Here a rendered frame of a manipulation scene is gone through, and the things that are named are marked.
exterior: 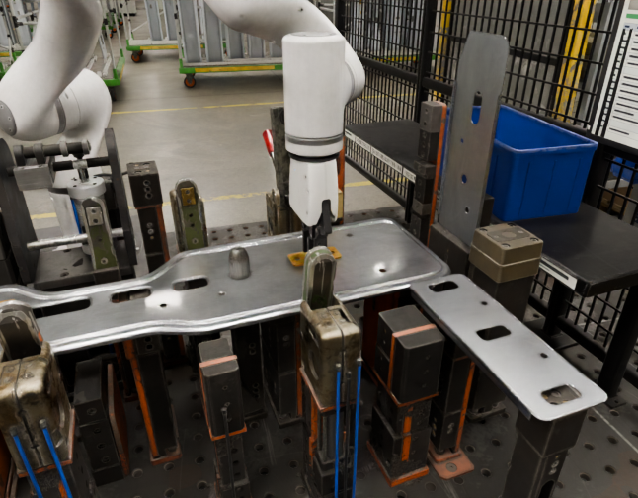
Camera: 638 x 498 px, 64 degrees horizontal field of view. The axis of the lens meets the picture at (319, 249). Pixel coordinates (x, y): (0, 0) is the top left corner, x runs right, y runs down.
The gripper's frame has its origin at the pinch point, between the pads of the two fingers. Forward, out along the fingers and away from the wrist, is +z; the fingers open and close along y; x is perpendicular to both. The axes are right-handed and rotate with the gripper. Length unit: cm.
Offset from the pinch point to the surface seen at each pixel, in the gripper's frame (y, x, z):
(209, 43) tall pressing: -677, 99, 50
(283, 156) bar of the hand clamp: -14.9, -0.2, -10.0
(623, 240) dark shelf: 17, 48, 0
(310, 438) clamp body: 20.0, -8.1, 20.5
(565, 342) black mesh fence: 6, 56, 32
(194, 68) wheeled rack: -656, 71, 78
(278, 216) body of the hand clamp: -13.1, -2.3, 0.7
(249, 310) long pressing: 10.3, -13.6, 3.0
